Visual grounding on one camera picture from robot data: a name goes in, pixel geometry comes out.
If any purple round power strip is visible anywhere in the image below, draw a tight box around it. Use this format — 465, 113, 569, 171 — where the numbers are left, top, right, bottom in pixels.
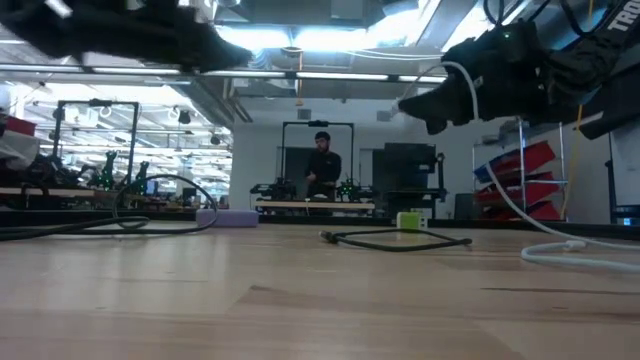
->
195, 208, 260, 229

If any ceiling light strip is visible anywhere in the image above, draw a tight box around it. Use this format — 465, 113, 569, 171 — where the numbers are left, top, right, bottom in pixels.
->
0, 62, 447, 85

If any wooden background table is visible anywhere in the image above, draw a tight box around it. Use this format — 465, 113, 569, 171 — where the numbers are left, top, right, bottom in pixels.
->
252, 199, 376, 212

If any black aluminium table frame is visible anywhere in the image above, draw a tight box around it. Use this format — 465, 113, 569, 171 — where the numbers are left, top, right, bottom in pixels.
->
0, 209, 640, 240

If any red bin shelf rack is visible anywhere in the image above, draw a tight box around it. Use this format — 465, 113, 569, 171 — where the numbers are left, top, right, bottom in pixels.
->
472, 119, 569, 221

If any black gantry frame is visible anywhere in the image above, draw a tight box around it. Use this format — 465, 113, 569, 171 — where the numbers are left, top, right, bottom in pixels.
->
280, 119, 356, 201
52, 98, 141, 191

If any long black USB cable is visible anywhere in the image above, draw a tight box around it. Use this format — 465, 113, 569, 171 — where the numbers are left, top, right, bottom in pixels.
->
0, 173, 220, 242

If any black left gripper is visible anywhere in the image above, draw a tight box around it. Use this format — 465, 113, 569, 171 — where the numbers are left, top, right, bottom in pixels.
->
44, 0, 254, 74

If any green USB wall charger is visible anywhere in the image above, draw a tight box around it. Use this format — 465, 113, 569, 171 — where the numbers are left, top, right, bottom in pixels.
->
396, 211, 429, 230

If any white braided USB cable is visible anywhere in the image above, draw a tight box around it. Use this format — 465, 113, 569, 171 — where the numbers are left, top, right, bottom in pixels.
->
399, 59, 640, 275

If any yellow hanging cable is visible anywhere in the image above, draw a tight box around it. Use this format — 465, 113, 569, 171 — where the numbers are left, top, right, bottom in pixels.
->
559, 0, 596, 221

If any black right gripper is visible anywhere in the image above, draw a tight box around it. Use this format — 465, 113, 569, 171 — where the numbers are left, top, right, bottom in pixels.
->
398, 19, 551, 135

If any short black USB cable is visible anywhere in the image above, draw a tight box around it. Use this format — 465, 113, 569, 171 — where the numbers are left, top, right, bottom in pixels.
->
319, 228, 474, 253

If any person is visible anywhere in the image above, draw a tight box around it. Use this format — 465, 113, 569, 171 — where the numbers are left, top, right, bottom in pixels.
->
304, 130, 344, 199

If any black cabinet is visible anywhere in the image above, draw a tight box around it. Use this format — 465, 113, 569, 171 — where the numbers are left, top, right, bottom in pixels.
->
382, 142, 447, 217

